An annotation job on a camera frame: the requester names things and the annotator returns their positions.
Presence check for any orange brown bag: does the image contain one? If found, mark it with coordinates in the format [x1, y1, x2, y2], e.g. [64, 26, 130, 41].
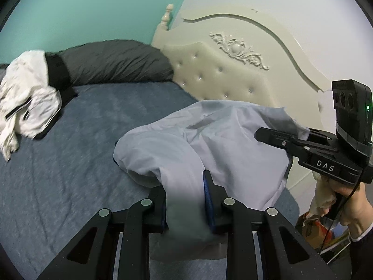
[296, 212, 328, 247]

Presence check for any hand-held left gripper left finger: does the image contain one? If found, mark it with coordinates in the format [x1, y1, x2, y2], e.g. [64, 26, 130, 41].
[36, 185, 169, 280]

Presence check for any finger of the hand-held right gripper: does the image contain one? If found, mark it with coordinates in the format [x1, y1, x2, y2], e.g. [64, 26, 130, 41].
[254, 126, 311, 154]
[308, 128, 335, 141]

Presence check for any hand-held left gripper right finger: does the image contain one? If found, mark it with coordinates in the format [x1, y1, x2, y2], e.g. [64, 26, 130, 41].
[202, 169, 336, 280]

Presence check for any person's right hand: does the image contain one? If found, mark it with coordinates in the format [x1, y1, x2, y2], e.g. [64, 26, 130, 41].
[309, 178, 373, 235]

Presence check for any person's right forearm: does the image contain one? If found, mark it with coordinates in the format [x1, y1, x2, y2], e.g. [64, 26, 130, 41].
[348, 224, 373, 280]

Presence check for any grey jacket with black trim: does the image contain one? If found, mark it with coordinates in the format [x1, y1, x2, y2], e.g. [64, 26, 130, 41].
[112, 99, 311, 262]

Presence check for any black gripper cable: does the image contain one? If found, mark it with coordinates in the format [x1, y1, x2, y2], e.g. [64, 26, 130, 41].
[318, 165, 369, 256]

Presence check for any white jacket with black trim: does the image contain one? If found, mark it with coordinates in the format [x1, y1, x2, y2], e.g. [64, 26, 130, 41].
[0, 49, 78, 163]

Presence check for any cream tufted bed headboard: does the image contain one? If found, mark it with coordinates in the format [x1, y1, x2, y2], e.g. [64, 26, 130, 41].
[151, 3, 340, 193]

